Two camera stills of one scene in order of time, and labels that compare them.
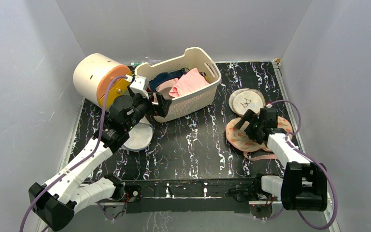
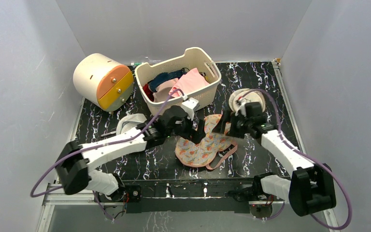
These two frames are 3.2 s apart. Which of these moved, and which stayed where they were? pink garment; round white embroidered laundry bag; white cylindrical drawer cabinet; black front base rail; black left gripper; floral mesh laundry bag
Moved: floral mesh laundry bag; black left gripper
Stayed: black front base rail; white cylindrical drawer cabinet; pink garment; round white embroidered laundry bag
